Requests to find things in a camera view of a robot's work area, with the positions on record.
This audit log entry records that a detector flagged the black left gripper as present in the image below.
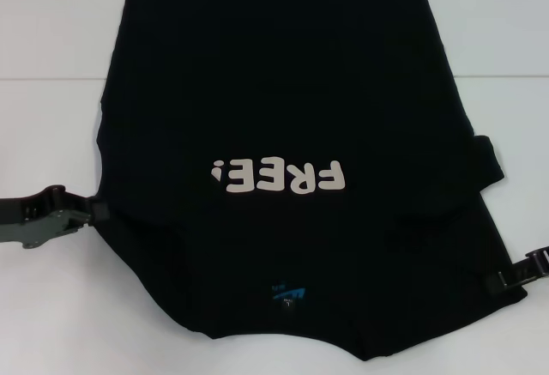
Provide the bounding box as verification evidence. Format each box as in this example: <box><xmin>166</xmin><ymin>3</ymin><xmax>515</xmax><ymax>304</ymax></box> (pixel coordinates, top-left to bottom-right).
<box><xmin>0</xmin><ymin>184</ymin><xmax>110</xmax><ymax>251</ymax></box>

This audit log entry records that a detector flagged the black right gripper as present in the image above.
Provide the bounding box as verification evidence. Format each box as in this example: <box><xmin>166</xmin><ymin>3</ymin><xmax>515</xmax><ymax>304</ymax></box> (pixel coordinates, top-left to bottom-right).
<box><xmin>484</xmin><ymin>249</ymin><xmax>549</xmax><ymax>298</ymax></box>

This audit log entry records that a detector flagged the black t-shirt with FREE print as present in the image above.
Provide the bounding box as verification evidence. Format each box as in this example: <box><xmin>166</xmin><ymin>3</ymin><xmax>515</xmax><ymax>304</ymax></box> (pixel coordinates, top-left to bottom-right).
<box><xmin>92</xmin><ymin>0</ymin><xmax>529</xmax><ymax>362</ymax></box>

